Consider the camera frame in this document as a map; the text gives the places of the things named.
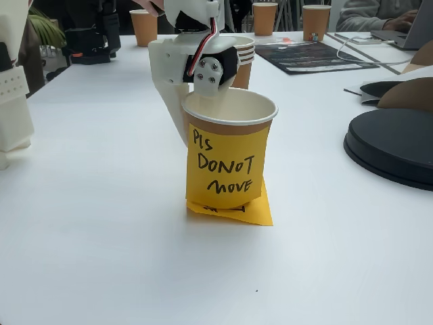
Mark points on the brown paper cup with note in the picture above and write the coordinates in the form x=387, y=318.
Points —
x=236, y=108

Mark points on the yellow handwritten sticky note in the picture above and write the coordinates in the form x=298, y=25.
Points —
x=226, y=162
x=257, y=213

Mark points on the person's hand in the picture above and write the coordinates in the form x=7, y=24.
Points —
x=150, y=6
x=402, y=22

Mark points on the black printed sheet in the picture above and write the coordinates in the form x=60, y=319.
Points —
x=304, y=55

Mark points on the green plant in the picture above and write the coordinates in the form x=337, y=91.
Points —
x=47, y=32

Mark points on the black curved sheet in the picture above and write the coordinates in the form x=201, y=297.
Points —
x=375, y=88

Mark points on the person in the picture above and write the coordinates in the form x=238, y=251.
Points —
x=362, y=13

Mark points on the black round disc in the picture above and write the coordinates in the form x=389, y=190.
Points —
x=392, y=145

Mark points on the brown curved cardboard piece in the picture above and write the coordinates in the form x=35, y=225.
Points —
x=409, y=96
x=423, y=55

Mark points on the white paper sheet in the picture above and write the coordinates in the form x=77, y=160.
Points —
x=416, y=72

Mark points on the silver laptop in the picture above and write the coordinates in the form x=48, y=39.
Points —
x=419, y=34

